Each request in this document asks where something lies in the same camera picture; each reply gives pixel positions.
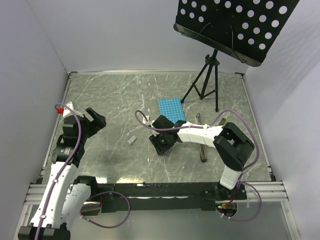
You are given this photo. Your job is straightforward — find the aluminium frame rail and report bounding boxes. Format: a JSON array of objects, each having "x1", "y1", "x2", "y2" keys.
[{"x1": 14, "y1": 181, "x2": 301, "y2": 240}]

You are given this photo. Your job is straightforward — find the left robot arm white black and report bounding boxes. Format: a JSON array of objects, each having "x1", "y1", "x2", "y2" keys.
[{"x1": 17, "y1": 102, "x2": 106, "y2": 240}]

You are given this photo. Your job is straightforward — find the black perforated music stand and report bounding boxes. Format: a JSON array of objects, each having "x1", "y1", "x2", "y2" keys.
[{"x1": 173, "y1": 0, "x2": 298, "y2": 100}]

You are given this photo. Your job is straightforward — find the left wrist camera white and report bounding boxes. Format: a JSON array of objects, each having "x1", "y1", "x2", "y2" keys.
[{"x1": 54, "y1": 101, "x2": 83, "y2": 118}]

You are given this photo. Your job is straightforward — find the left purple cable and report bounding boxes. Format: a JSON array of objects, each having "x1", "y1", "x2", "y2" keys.
[{"x1": 33, "y1": 103, "x2": 131, "y2": 240}]

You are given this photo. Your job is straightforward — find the purple cable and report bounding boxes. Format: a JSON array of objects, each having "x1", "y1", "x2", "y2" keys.
[
  {"x1": 33, "y1": 103, "x2": 131, "y2": 240},
  {"x1": 134, "y1": 108, "x2": 263, "y2": 222}
]

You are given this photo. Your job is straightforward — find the black beige stapler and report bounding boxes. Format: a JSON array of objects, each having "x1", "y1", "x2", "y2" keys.
[{"x1": 195, "y1": 113, "x2": 207, "y2": 163}]

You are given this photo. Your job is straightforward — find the grey staple strips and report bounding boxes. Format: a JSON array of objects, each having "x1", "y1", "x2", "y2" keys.
[{"x1": 126, "y1": 134, "x2": 137, "y2": 146}]

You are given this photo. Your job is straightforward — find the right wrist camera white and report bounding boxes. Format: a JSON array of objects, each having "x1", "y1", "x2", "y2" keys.
[{"x1": 143, "y1": 120, "x2": 154, "y2": 128}]

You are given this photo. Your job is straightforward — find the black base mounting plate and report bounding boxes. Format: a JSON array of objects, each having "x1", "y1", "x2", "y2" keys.
[{"x1": 68, "y1": 182, "x2": 248, "y2": 214}]

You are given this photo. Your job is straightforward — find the blue studded building plate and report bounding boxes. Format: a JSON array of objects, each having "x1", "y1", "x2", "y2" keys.
[{"x1": 158, "y1": 97, "x2": 186, "y2": 124}]

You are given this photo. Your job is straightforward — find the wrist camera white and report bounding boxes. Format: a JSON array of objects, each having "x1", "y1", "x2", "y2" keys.
[
  {"x1": 143, "y1": 120, "x2": 154, "y2": 128},
  {"x1": 54, "y1": 101, "x2": 83, "y2": 118}
]

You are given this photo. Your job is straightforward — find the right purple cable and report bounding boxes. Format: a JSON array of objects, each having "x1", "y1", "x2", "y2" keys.
[{"x1": 134, "y1": 108, "x2": 263, "y2": 222}]

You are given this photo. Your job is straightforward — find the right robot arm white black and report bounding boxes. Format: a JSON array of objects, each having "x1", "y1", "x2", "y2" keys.
[{"x1": 149, "y1": 115, "x2": 255, "y2": 199}]

